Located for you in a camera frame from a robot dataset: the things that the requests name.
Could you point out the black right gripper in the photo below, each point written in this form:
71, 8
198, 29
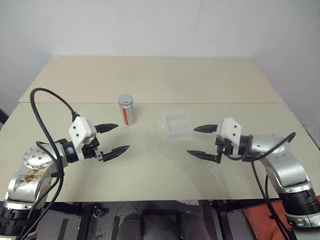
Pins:
225, 147

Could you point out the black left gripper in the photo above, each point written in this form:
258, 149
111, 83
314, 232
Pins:
89, 150

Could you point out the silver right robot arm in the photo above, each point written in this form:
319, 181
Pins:
287, 170

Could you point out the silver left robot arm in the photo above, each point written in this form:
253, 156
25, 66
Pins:
32, 158

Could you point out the silver red can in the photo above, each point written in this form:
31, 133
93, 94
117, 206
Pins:
130, 116

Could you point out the clear plastic tray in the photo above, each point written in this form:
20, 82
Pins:
178, 125

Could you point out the dark rounded shape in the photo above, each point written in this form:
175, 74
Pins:
130, 227

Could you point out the orange cloth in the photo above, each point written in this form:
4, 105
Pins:
260, 220

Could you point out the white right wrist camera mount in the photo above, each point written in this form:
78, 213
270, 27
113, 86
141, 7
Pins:
231, 130

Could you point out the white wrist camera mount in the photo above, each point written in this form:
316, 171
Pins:
79, 130
231, 130

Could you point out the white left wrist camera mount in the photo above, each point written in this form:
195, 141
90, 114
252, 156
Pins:
79, 130

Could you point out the black table frame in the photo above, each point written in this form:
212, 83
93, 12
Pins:
75, 207

